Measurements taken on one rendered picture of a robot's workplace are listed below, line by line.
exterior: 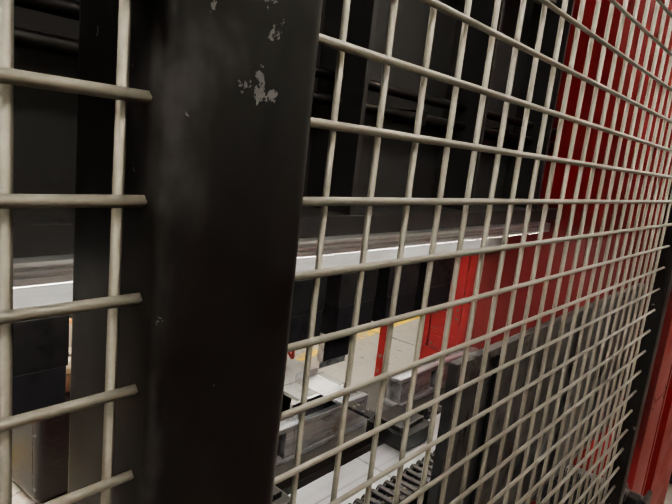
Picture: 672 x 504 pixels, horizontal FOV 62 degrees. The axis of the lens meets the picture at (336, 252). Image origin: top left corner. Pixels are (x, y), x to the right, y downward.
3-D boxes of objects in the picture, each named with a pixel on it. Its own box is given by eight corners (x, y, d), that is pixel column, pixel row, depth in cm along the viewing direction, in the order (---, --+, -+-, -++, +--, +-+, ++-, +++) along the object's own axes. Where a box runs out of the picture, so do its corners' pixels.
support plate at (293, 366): (281, 355, 174) (281, 352, 173) (345, 385, 157) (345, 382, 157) (235, 368, 160) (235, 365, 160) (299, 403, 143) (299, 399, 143)
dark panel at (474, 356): (609, 415, 178) (638, 282, 170) (615, 418, 177) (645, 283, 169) (408, 607, 94) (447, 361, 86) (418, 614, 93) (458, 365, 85)
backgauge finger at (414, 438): (349, 396, 151) (351, 379, 150) (431, 437, 135) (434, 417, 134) (319, 409, 142) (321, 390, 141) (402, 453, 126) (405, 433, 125)
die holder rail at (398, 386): (460, 367, 213) (464, 343, 211) (474, 372, 209) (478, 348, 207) (381, 402, 175) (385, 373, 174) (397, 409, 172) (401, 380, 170)
